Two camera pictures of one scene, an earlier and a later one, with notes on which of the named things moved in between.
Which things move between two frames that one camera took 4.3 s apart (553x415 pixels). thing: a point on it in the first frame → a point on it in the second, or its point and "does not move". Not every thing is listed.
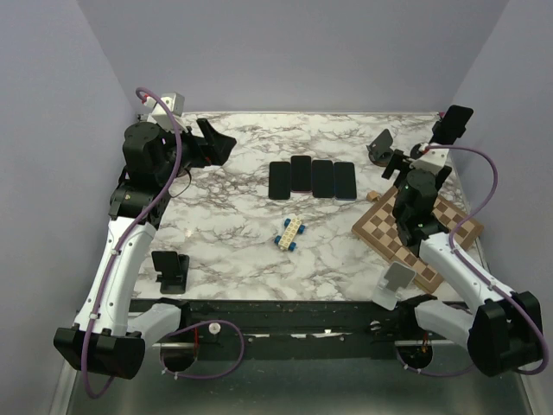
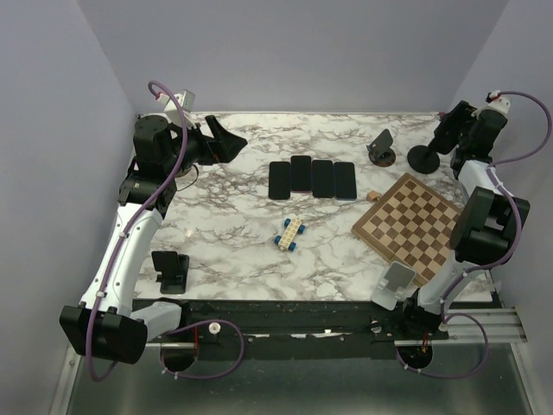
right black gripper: [398, 159] → [472, 109]
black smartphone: [301, 173] does not move
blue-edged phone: [345, 181] does not move
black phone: [322, 179] does not move
